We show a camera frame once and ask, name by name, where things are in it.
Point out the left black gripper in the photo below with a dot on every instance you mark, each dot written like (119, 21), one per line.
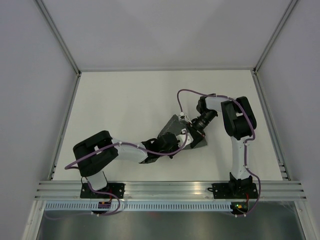
(177, 144)

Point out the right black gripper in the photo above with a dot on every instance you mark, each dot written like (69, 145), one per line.
(197, 136)

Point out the grey cloth napkin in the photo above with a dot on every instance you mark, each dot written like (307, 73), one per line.
(174, 126)

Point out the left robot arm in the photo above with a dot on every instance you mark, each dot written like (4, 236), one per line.
(93, 154)

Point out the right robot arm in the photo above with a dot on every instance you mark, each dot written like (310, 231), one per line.
(239, 123)

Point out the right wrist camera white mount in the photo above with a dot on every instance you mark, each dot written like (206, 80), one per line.
(183, 118)

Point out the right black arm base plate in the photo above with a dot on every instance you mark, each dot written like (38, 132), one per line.
(224, 191)

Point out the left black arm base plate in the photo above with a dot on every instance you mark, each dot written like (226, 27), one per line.
(117, 189)

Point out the right aluminium table edge rail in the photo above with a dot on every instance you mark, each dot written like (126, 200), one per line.
(271, 127)

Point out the aluminium table edge rail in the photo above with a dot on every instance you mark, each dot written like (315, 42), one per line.
(61, 135)
(271, 127)

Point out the right aluminium frame post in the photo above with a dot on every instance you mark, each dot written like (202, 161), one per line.
(275, 34)

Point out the aluminium frame post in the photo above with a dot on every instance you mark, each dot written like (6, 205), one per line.
(275, 34)
(40, 4)

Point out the left aluminium table edge rail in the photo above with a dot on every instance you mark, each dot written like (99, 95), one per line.
(61, 135)

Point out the back aluminium frame bar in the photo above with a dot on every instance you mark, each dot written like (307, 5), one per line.
(152, 69)

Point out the aluminium mounting rail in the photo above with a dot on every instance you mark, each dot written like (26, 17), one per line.
(169, 190)

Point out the white slotted cable duct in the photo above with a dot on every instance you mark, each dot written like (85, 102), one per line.
(135, 206)

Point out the left aluminium frame post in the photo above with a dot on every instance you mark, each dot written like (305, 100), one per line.
(40, 4)

